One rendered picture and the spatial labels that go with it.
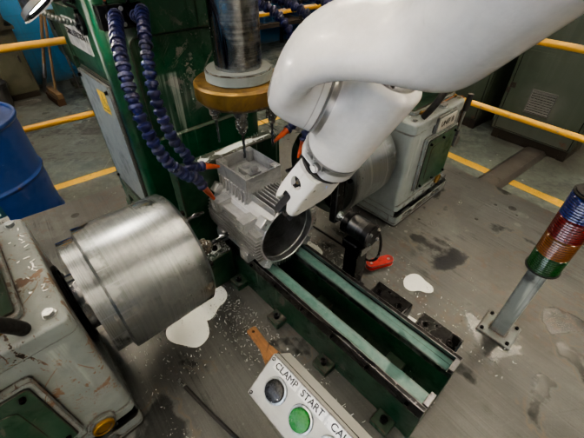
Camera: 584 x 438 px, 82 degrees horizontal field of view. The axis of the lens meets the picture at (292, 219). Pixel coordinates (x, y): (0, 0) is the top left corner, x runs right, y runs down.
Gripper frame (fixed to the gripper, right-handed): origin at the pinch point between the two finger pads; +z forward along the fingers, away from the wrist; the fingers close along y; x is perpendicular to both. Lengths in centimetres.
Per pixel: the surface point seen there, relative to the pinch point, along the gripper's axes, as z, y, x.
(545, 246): -11.3, 33.7, -33.8
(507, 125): 110, 323, -10
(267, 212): 12.1, 2.2, 4.6
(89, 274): 8.5, -32.4, 9.0
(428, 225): 30, 59, -22
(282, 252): 24.1, 5.7, -3.2
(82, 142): 261, 21, 219
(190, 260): 8.8, -18.0, 2.9
